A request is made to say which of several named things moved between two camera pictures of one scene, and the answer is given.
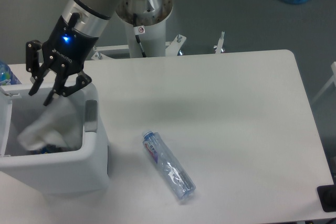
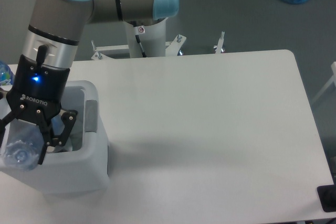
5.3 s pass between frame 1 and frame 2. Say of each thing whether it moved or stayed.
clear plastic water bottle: moved
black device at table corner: stayed
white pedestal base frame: stayed
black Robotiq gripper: moved
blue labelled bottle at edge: stayed
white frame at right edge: stayed
